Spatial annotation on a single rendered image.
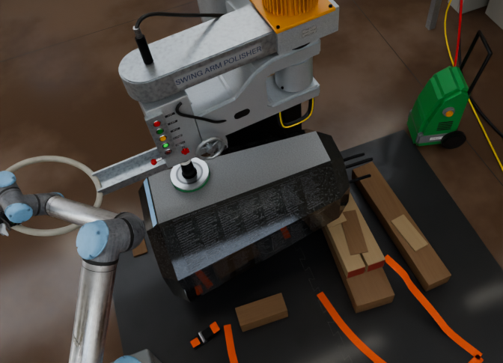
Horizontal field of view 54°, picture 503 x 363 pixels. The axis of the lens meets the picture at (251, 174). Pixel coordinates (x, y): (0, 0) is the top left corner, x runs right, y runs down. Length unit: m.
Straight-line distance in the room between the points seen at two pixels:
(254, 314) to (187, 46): 1.68
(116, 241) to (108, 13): 4.03
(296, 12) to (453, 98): 1.68
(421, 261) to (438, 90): 1.16
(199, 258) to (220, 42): 1.19
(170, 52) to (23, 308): 2.22
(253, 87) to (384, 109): 1.98
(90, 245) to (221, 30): 1.07
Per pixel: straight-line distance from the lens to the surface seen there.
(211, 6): 2.78
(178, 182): 2.69
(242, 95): 2.30
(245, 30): 2.16
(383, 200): 3.45
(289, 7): 2.15
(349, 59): 4.49
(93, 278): 1.69
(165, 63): 2.09
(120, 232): 1.66
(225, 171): 2.75
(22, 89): 5.03
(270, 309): 3.09
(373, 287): 3.15
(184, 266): 2.73
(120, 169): 2.59
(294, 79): 2.42
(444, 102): 3.56
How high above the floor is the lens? 3.06
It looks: 55 degrees down
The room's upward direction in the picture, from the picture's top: 10 degrees counter-clockwise
